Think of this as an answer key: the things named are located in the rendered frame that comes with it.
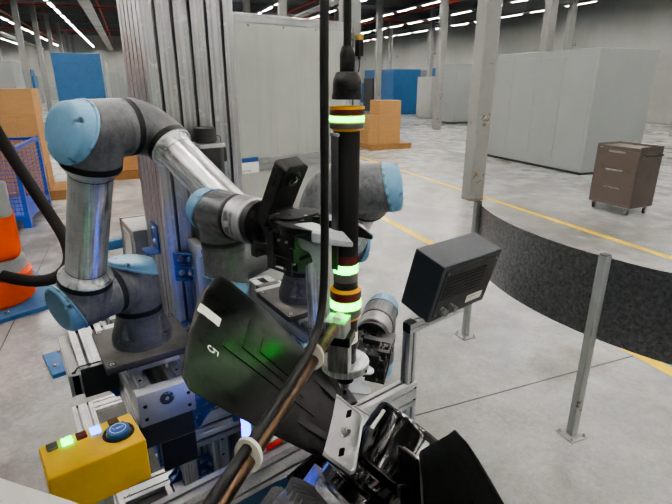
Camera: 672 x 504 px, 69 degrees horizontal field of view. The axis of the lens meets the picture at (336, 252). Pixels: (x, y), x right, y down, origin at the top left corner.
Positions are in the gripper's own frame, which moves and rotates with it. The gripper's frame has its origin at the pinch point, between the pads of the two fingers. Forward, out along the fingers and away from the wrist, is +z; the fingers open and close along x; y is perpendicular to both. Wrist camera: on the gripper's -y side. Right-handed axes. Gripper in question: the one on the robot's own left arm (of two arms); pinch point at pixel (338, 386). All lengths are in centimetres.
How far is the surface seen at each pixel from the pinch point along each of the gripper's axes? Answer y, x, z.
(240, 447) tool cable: -0.1, -22.2, 41.5
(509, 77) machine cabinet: 86, -65, -1123
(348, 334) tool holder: 3.2, -19.7, 15.3
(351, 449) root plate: 6.5, -6.1, 20.7
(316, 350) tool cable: 1.5, -22.5, 25.0
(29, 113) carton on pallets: -590, 56, -518
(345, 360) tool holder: 3.2, -15.5, 15.1
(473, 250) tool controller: 22, -8, -66
